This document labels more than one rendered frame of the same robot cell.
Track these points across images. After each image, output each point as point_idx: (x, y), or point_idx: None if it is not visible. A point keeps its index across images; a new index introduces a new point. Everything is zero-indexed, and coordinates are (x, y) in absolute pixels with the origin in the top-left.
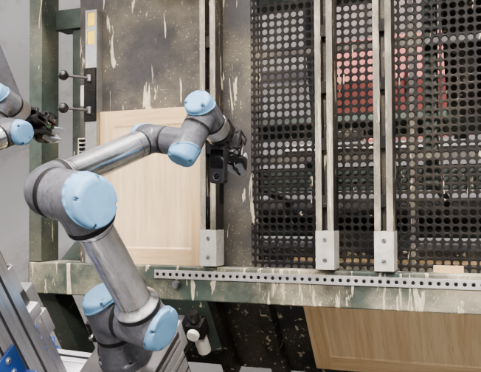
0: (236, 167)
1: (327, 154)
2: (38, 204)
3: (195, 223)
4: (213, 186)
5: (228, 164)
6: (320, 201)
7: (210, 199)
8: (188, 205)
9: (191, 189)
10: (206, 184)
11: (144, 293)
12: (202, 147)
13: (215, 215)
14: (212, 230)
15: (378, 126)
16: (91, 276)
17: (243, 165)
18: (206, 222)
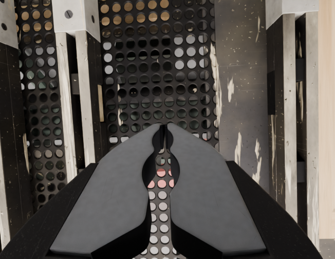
0: (139, 194)
1: (75, 162)
2: None
3: (322, 34)
4: (288, 100)
5: (197, 237)
6: (80, 82)
7: (295, 74)
8: None
9: (331, 95)
10: (304, 104)
11: None
12: (313, 173)
13: (284, 43)
14: (289, 11)
15: None
16: None
17: (58, 214)
18: (302, 29)
